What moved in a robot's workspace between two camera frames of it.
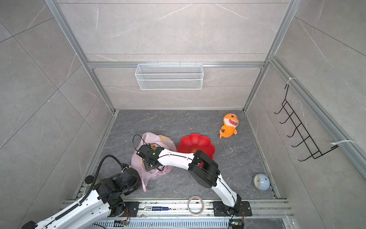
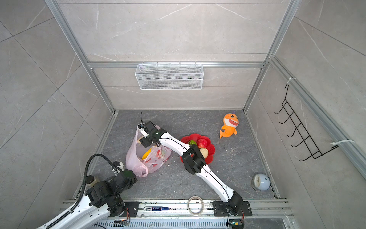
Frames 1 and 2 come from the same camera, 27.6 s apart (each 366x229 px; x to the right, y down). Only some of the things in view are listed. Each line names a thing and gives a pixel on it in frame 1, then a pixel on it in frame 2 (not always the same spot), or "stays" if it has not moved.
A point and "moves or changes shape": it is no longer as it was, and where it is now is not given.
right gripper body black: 147,166 -> 147,141
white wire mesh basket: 170,76 stays
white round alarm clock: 260,182 stays
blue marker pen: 156,208 stays
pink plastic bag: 138,164 moves or changes shape
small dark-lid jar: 88,179 stays
